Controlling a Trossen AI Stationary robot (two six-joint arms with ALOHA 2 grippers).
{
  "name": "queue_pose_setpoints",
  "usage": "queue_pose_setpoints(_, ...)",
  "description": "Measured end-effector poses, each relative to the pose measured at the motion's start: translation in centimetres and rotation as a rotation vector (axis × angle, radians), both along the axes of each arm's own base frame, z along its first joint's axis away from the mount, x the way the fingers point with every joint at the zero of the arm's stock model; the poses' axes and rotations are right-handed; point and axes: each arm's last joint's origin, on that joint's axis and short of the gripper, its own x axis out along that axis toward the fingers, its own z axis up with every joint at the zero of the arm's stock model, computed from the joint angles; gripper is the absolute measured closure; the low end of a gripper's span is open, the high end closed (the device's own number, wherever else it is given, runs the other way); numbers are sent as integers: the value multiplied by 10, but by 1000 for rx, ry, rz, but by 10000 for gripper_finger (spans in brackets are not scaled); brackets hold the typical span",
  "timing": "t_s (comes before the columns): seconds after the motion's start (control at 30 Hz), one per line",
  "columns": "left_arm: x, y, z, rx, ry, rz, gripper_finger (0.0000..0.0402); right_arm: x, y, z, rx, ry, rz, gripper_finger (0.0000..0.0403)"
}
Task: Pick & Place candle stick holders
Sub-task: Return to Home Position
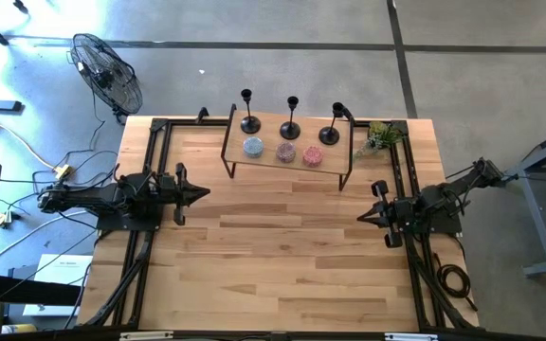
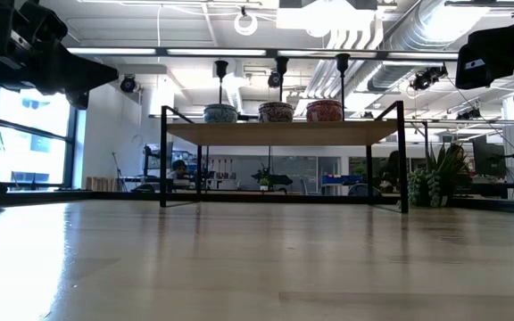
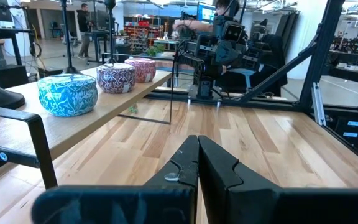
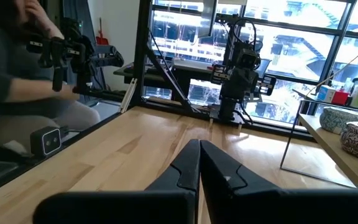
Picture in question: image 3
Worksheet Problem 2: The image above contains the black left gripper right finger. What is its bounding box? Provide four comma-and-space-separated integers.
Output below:
198, 135, 358, 224

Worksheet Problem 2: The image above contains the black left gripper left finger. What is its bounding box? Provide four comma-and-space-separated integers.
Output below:
31, 135, 200, 224

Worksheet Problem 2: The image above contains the pink patterned candle tin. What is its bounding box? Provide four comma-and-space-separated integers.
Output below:
124, 57, 157, 83

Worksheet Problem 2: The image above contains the blue patterned candle tin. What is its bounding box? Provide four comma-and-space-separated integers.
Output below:
37, 73, 99, 118

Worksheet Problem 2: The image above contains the purple patterned candle tin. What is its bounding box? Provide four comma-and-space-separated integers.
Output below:
96, 63, 137, 95

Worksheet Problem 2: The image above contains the lit computer monitor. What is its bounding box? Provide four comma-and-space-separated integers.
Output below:
196, 2, 218, 23

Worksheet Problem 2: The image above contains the person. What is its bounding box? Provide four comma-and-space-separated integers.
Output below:
172, 0, 289, 98
76, 2, 94, 60

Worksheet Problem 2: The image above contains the green artificial plant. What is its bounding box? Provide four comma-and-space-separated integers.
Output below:
144, 43, 167, 58

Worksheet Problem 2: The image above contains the storage rack with red bins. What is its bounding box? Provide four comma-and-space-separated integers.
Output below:
124, 17, 168, 53

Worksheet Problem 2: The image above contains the black box with blue displays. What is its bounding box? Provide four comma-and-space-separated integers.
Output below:
334, 116, 358, 151

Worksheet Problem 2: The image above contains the black computer case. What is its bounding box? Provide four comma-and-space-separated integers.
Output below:
0, 63, 29, 90

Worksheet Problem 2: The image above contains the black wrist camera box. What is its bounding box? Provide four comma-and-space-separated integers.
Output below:
221, 20, 246, 44

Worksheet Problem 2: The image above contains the white aluminium bracket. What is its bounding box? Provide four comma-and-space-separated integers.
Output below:
310, 82, 327, 127

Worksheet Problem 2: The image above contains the wooden shelf with black frame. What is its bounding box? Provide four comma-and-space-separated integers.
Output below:
0, 60, 175, 189

